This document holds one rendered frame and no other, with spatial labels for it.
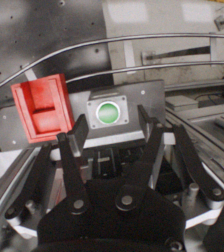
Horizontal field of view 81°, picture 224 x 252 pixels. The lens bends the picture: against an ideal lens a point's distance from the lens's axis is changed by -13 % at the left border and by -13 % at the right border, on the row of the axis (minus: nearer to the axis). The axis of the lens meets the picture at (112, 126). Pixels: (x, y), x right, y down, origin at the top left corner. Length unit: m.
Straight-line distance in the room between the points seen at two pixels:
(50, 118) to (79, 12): 0.44
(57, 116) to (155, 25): 1.23
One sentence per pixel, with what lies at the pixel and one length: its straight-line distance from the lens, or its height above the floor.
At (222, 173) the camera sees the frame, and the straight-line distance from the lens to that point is 0.31.
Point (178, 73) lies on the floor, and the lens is 1.50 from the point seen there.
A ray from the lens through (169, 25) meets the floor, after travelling 1.50.
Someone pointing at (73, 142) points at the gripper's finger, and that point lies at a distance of 0.18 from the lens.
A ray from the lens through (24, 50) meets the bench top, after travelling 0.71.
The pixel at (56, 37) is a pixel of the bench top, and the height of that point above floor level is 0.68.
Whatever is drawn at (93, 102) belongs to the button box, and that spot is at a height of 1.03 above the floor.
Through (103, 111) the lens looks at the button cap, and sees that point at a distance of 0.29.
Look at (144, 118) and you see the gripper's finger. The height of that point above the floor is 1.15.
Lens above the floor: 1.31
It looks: 68 degrees down
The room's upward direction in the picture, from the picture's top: 167 degrees clockwise
